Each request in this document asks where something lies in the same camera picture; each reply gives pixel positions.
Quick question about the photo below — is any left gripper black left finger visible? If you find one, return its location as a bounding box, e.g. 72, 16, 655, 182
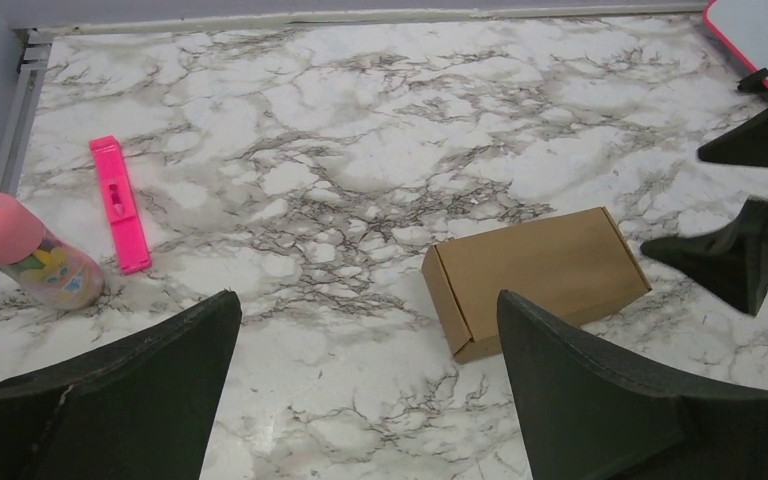
0, 290, 241, 479

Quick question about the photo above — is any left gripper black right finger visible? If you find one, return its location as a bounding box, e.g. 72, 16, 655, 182
497, 290, 768, 479

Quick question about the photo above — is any brown cardboard box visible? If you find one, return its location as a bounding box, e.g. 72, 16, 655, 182
421, 207, 652, 364

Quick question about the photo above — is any pink highlighter marker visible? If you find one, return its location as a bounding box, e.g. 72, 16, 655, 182
88, 136, 152, 275

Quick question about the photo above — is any small pink capped bottle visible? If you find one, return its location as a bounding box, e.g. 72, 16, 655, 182
0, 193, 104, 310

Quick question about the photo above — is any aluminium extrusion frame rail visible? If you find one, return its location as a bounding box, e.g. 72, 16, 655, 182
0, 29, 54, 392

